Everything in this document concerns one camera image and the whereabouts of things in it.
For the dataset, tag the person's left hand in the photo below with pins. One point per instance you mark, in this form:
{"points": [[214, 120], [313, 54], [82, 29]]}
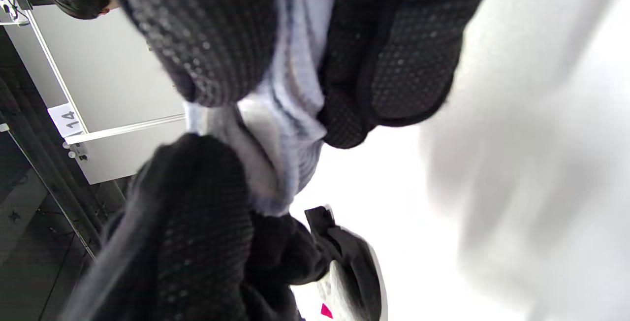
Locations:
{"points": [[197, 242]]}

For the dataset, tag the person's right hand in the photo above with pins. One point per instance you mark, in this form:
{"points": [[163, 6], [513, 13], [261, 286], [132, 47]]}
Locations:
{"points": [[403, 55]]}

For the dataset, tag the pink sock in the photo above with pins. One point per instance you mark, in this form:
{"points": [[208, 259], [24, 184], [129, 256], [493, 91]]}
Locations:
{"points": [[326, 311]]}

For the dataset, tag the black sock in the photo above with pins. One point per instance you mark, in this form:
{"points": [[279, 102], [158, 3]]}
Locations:
{"points": [[359, 262]]}

